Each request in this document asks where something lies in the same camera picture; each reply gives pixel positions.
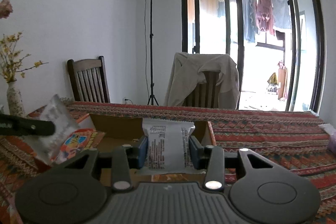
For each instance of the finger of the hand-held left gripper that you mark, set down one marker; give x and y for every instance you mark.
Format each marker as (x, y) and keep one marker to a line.
(34, 128)

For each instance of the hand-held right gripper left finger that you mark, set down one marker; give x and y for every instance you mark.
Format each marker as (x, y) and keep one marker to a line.
(143, 152)

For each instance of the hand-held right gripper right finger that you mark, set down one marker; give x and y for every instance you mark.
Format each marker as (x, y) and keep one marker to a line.
(193, 152)

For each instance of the white printed snack packet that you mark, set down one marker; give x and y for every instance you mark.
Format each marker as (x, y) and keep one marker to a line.
(168, 145)

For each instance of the clear silver snack packet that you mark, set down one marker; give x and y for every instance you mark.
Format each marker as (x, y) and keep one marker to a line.
(59, 121)

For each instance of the orange cardboard box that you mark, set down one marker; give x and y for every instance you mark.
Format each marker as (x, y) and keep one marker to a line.
(118, 127)

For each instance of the orange cartoon snack packet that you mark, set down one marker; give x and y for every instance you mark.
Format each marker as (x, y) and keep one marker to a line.
(81, 141)

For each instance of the speckled slim vase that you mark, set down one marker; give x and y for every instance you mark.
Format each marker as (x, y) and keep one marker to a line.
(15, 100)

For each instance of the dark wooden chair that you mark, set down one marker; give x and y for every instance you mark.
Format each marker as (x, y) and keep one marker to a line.
(202, 92)
(88, 79)

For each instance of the yellow flower branches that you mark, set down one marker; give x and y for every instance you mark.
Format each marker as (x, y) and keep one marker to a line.
(10, 61)

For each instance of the chair draped with beige cloth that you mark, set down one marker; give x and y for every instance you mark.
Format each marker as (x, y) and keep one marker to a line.
(183, 77)

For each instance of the yellow-green balcony item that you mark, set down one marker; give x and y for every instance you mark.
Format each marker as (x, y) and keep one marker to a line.
(272, 78)

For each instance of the floor lamp on tripod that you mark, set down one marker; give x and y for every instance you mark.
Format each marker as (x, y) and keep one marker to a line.
(151, 43)

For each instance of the brown wooden board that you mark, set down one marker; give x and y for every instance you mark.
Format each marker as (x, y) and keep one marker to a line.
(282, 82)

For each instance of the purple tissue pack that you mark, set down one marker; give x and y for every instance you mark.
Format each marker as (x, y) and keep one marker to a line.
(329, 140)

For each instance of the small black hanging garment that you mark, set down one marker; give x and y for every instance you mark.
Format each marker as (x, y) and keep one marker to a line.
(280, 36)

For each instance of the blue hanging garment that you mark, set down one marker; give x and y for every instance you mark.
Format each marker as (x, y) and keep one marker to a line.
(249, 14)

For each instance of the orange hanging garment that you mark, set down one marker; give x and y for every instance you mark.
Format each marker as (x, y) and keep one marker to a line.
(192, 1)

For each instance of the black sliding glass door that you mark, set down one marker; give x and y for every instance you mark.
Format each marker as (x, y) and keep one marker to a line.
(235, 3)

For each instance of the maroon hanging shirt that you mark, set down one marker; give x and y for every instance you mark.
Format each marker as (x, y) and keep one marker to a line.
(265, 8)

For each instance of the grey-blue hanging t-shirt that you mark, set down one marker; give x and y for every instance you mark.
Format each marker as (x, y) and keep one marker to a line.
(281, 11)

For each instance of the white wall outlet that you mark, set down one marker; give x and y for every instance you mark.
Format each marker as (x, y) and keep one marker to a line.
(125, 100)

